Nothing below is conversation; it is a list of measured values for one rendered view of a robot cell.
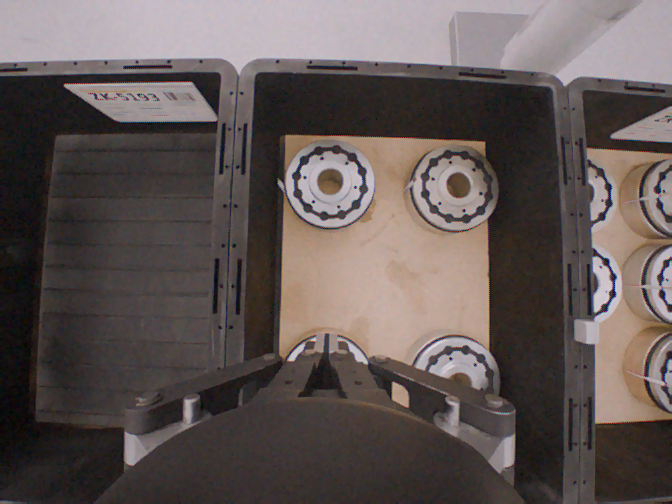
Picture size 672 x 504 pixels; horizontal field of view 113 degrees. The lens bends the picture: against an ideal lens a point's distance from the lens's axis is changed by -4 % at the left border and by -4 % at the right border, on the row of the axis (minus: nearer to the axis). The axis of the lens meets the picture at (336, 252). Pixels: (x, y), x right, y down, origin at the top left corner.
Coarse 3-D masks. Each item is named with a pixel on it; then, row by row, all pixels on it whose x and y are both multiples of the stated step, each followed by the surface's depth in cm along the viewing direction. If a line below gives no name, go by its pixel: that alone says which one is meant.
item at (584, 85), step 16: (576, 80) 21; (592, 80) 21; (608, 80) 21; (624, 80) 21; (576, 96) 21; (608, 96) 22; (624, 96) 22; (640, 96) 21; (656, 96) 21; (576, 112) 21; (576, 128) 21; (576, 144) 21; (576, 160) 21; (576, 176) 21; (576, 192) 21; (576, 208) 21; (576, 224) 20; (592, 256) 20; (592, 272) 20; (592, 288) 20; (592, 304) 20; (592, 320) 20; (592, 352) 20; (592, 368) 20; (592, 384) 20; (592, 400) 20; (592, 416) 19; (592, 432) 19; (592, 448) 19; (592, 464) 19; (592, 480) 19; (592, 496) 19; (608, 496) 20; (624, 496) 20; (640, 496) 19; (656, 496) 19
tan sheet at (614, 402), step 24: (624, 168) 31; (600, 240) 31; (624, 240) 31; (648, 240) 31; (624, 264) 31; (624, 312) 30; (600, 336) 30; (624, 336) 30; (600, 360) 30; (600, 384) 30; (624, 384) 30; (600, 408) 29; (624, 408) 30; (648, 408) 30
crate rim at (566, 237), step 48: (240, 96) 20; (240, 144) 20; (240, 192) 20; (240, 240) 20; (576, 240) 20; (240, 288) 21; (576, 288) 20; (240, 336) 19; (576, 384) 20; (576, 432) 19; (576, 480) 19
